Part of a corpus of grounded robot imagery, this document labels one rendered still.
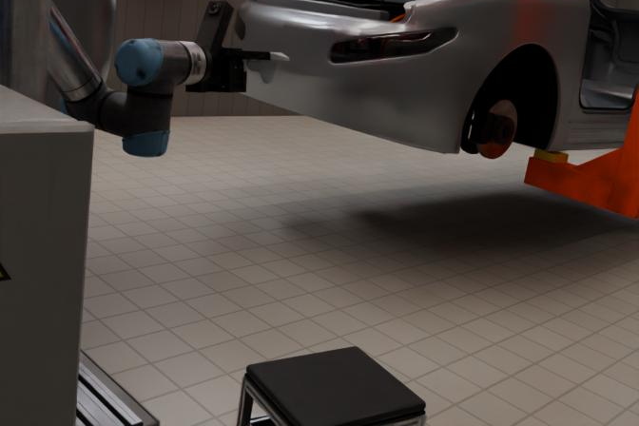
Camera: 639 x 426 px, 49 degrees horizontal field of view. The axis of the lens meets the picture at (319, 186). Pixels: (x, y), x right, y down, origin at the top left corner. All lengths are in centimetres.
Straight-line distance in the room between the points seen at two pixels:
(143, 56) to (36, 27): 21
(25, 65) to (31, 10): 7
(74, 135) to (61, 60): 64
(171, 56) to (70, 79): 17
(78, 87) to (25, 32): 27
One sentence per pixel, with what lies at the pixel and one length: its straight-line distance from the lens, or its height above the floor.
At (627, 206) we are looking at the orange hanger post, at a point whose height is 57.
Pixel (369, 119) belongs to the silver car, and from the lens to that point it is 341.
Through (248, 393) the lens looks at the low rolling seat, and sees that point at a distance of 207.
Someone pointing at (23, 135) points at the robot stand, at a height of 122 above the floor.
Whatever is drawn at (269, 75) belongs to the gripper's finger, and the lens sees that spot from 137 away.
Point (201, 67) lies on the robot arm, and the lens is 125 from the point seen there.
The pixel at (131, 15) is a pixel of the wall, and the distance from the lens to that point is 716.
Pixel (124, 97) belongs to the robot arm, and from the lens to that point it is 124.
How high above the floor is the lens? 135
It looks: 14 degrees down
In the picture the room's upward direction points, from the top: 8 degrees clockwise
